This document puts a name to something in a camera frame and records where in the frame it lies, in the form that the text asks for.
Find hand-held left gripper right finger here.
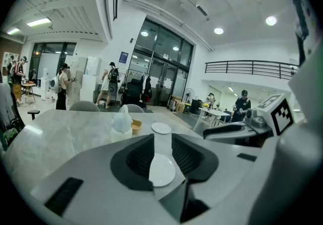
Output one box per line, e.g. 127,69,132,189
171,132,270,225

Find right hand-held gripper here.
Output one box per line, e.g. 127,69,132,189
202,92,295,144

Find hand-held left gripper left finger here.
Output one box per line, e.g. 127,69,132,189
29,133,182,225

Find white plate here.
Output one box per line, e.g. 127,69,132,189
148,152,176,187
151,122,172,135

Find white side table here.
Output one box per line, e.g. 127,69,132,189
193,107,231,133

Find black cabinet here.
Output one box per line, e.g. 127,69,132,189
190,99,202,115

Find black standing fan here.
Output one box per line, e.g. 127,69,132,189
182,88,195,105

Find white pitcher blue lid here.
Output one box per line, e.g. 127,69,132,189
110,104,134,143

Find person's white trousers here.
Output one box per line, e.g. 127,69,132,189
248,39,323,225

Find tan rectangular tray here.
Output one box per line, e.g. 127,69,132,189
131,119,143,135

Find grey upholstered chair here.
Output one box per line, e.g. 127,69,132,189
69,100,101,113
118,104,145,114

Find black hanging coat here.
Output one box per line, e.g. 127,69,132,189
141,75,153,103

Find green black bag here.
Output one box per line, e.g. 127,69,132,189
1,128,20,145

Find black gaming chair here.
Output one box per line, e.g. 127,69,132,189
121,78,147,108

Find glass entrance doors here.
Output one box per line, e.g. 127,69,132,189
126,18,194,107

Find white water dispenser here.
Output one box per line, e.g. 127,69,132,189
40,68,52,101

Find grey jacket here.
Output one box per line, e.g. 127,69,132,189
0,83,16,131

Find small wooden table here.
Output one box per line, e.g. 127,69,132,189
21,82,36,103

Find person's black patched top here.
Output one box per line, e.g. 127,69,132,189
290,0,320,66

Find blue wall poster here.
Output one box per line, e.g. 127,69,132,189
118,51,129,65

